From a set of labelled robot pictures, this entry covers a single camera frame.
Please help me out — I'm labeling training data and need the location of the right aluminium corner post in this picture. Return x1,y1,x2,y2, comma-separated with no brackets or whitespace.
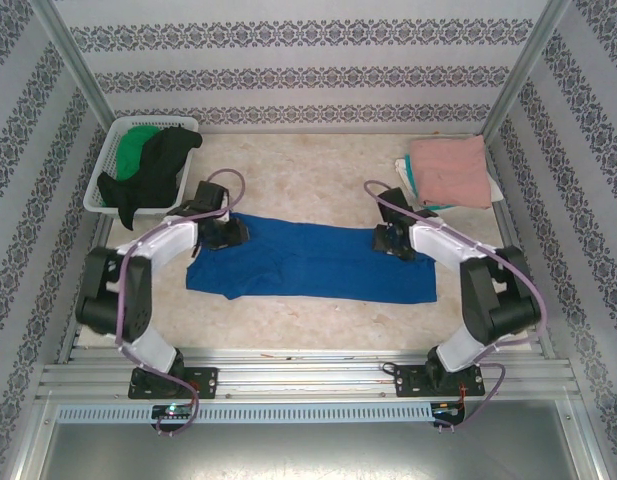
479,0,573,145

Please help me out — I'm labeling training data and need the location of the metal bottom panel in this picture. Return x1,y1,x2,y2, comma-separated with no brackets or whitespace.
7,397,609,480

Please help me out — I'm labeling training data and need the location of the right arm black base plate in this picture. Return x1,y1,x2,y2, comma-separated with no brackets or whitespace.
393,362,485,400

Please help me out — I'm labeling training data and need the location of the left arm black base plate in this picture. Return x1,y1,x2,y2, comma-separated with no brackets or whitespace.
127,366,220,401

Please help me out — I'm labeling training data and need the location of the pink folded t-shirt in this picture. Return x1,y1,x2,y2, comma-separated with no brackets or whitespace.
409,134,493,211

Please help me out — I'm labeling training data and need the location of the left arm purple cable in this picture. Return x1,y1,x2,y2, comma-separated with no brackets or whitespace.
115,168,248,437

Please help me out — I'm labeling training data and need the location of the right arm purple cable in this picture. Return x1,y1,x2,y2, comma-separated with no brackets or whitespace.
363,179,550,436

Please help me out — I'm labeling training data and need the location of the green t-shirt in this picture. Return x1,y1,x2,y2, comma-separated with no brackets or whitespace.
114,124,160,182

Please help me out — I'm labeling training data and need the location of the circuit board with green light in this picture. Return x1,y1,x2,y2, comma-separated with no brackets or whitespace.
152,403,197,420

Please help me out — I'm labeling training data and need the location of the aluminium rail frame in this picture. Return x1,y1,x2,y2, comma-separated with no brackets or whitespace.
35,344,582,402

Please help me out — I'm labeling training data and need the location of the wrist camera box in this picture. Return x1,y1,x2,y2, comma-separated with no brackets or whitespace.
194,181,230,212
377,187,406,224

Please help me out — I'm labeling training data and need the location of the white plastic laundry basket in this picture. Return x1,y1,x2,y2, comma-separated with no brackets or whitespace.
82,116,200,218

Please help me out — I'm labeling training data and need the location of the aluminium corner post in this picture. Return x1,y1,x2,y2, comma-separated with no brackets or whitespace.
479,0,573,145
30,0,130,147

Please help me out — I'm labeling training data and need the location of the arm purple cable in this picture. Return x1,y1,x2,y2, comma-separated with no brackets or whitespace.
115,168,248,437
363,179,550,436

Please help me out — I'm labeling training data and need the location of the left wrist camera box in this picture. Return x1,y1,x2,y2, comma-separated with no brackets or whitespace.
194,181,230,212

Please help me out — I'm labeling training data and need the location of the blue printed t-shirt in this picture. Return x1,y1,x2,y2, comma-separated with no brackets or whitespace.
185,212,438,306

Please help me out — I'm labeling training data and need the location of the black t-shirt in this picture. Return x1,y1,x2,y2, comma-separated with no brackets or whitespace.
96,126,205,232

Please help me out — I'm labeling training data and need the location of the slotted grey cable duct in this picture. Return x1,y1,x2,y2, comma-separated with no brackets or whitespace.
55,402,437,424

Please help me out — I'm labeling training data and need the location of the left aluminium corner post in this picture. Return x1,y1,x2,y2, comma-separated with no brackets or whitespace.
30,0,130,147

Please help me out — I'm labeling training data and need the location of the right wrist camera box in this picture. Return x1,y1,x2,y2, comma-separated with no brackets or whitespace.
377,187,406,224

